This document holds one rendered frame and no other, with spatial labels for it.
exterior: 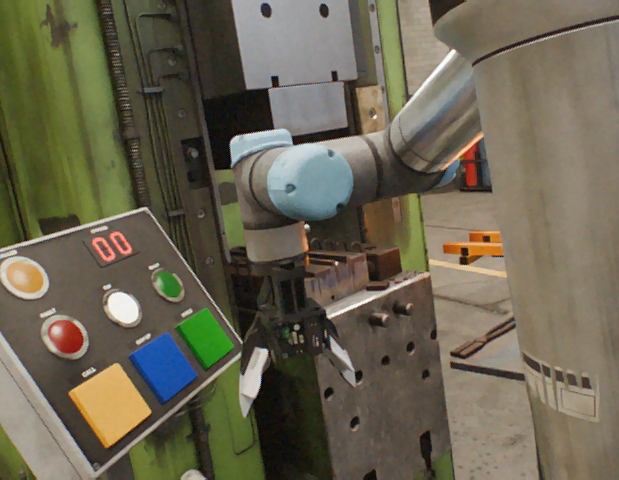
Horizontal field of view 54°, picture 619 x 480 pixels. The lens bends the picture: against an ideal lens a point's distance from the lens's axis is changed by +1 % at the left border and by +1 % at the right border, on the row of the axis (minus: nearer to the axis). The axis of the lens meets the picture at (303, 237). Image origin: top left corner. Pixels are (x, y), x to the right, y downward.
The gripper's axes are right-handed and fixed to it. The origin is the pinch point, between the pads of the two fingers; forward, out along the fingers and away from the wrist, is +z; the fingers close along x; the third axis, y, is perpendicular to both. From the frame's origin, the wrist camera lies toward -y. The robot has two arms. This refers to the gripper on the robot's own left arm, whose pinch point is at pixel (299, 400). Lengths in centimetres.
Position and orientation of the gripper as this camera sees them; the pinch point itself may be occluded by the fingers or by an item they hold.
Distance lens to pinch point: 82.5
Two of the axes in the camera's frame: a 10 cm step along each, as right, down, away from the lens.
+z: 1.5, 9.7, 1.8
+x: 9.5, -1.9, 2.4
